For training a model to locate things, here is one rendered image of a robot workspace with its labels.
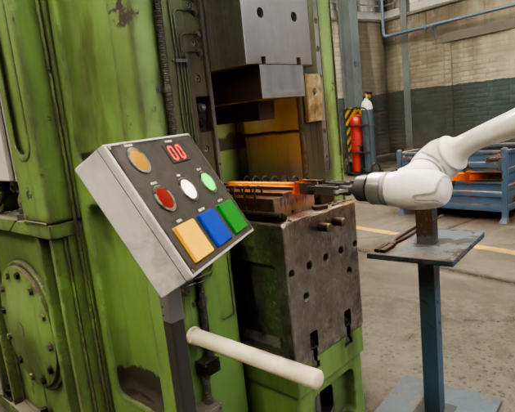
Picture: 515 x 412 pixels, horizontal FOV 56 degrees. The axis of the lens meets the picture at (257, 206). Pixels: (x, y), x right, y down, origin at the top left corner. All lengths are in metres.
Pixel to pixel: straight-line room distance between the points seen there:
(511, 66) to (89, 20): 8.57
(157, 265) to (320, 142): 1.10
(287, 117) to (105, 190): 1.04
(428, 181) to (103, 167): 0.76
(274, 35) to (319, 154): 0.55
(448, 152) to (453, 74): 8.86
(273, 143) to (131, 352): 0.91
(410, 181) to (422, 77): 9.33
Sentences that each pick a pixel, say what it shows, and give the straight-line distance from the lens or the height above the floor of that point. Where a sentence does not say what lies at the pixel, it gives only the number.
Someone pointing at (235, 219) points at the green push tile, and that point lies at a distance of 1.08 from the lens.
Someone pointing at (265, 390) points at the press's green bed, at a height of 0.35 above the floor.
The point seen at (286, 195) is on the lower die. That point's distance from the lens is 1.47.
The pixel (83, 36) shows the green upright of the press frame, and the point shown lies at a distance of 1.65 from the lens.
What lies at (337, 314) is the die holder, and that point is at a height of 0.56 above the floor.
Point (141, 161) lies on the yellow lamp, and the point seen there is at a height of 1.16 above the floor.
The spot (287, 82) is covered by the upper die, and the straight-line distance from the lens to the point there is 1.49.
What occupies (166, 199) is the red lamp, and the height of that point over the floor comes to 1.09.
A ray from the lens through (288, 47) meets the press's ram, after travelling 1.52.
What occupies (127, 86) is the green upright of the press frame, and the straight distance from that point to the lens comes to 1.35.
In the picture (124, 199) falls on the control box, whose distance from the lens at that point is 0.88.
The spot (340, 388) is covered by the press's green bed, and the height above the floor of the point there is 0.25.
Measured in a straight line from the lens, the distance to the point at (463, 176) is 1.67.
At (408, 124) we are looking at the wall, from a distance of 10.79.
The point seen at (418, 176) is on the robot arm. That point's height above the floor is 1.04.
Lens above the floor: 1.22
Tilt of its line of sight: 10 degrees down
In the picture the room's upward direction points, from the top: 6 degrees counter-clockwise
